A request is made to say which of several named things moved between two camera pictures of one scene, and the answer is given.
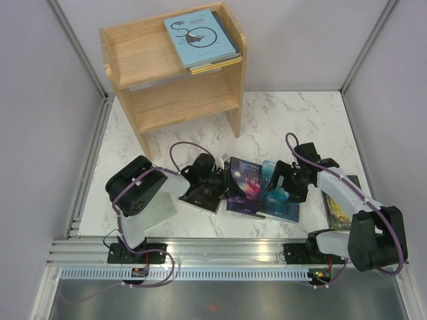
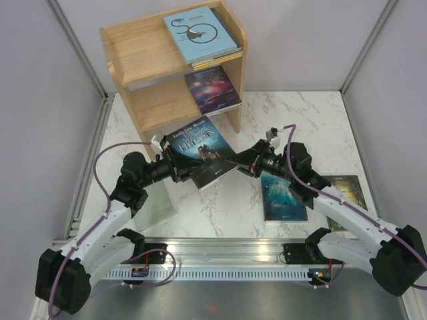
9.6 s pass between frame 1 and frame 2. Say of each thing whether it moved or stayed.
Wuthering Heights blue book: moved
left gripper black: moved
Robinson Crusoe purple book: moved
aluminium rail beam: stayed
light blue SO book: stayed
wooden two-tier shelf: stayed
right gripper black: moved
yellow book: moved
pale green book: stayed
